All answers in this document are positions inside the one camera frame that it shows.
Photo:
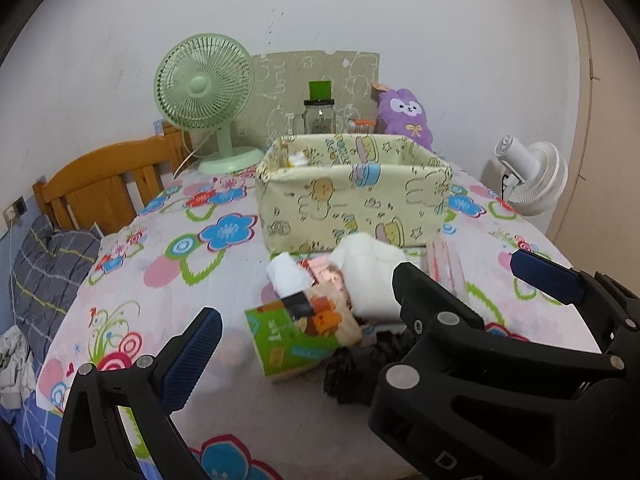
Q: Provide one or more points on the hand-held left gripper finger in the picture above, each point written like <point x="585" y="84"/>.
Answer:
<point x="192" y="355"/>

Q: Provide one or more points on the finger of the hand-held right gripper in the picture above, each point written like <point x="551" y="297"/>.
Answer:
<point x="450" y="342"/>
<point x="545" y="275"/>

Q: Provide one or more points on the pink wet wipes packet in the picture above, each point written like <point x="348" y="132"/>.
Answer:
<point x="445" y="265"/>

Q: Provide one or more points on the green tissue packet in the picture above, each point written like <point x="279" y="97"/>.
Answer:
<point x="275" y="340"/>

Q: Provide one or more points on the black plastic bag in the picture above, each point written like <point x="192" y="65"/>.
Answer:
<point x="360" y="375"/>

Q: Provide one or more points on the white towel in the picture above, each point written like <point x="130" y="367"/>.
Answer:
<point x="370" y="270"/>

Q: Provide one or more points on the cartoon printed tissue packet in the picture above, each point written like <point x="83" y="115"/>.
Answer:
<point x="330" y="320"/>

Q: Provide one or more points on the small white cloth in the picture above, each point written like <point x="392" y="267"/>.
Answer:
<point x="287" y="272"/>

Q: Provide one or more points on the yellow printed fabric basket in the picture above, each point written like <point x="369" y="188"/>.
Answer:
<point x="350" y="195"/>

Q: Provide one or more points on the floral printed cloth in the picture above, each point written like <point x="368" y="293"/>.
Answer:
<point x="150" y="280"/>

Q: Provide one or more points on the white clip fan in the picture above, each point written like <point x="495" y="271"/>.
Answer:
<point x="540" y="180"/>

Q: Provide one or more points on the grey plaid pillow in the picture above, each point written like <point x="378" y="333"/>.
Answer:
<point x="50" y="270"/>

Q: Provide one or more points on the white crumpled cloth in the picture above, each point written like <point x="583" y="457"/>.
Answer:
<point x="15" y="370"/>

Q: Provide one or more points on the blue grid bedsheet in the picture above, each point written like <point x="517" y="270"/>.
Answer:
<point x="30" y="435"/>

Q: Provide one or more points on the wooden bed headboard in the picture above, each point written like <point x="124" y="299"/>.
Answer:
<point x="100" y="170"/>

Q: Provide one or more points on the purple plush toy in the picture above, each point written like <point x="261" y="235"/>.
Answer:
<point x="405" y="110"/>

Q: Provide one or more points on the small white yellow item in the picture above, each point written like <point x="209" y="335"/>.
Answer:
<point x="298" y="159"/>

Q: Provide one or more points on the orange lidded small jar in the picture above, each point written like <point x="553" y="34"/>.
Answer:
<point x="364" y="123"/>

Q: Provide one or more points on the glass jar with black lid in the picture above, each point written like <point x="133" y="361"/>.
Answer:
<point x="320" y="117"/>

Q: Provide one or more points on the green desk fan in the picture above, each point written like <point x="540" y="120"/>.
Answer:
<point x="202" y="85"/>

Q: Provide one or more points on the small green cap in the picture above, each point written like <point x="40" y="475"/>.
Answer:
<point x="320" y="91"/>

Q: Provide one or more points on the printed beige board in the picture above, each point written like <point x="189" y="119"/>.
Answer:
<point x="295" y="75"/>

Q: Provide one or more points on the wall socket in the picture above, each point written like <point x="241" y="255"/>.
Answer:
<point x="15" y="207"/>

